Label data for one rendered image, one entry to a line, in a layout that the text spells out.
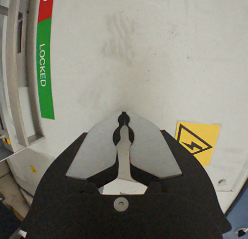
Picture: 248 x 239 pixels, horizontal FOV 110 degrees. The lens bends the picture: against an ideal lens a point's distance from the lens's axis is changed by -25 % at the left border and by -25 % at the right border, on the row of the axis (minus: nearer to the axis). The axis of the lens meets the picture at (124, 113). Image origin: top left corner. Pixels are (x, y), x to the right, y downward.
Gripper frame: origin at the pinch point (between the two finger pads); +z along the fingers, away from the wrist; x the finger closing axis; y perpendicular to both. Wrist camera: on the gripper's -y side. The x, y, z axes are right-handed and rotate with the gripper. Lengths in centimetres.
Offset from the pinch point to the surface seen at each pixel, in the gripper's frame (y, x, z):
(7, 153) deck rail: 13.4, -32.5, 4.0
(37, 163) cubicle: 46, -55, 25
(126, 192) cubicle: 44.0, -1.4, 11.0
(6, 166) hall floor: 72, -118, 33
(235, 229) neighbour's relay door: 66, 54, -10
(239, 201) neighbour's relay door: 43, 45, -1
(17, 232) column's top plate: 54, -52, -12
